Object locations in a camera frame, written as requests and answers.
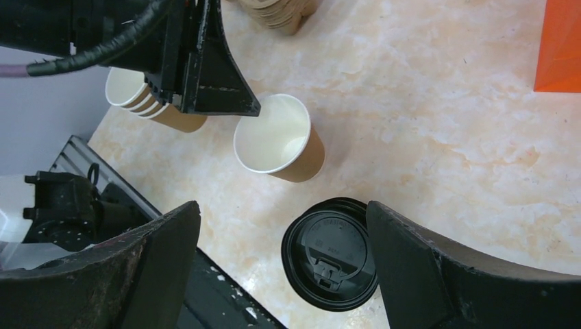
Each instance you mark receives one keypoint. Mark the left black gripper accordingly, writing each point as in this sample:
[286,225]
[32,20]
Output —
[142,36]

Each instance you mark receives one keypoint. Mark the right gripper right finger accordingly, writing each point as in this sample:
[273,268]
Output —
[430,281]

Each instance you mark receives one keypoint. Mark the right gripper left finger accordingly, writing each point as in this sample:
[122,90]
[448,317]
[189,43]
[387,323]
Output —
[135,280]

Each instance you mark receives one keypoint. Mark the stack of brown paper cups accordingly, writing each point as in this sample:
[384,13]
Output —
[128,90]

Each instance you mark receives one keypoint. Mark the single brown paper cup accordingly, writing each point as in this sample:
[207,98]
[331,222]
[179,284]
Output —
[281,141]

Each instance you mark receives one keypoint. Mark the stack of black cup lids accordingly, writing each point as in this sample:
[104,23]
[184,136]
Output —
[326,255]

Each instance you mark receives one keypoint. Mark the brown pulp cup carrier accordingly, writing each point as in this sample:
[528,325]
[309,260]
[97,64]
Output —
[284,16]

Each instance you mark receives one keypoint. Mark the orange paper bag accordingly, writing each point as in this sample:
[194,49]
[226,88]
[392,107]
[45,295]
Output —
[558,67]

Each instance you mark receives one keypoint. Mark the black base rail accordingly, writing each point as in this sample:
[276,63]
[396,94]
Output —
[213,299]

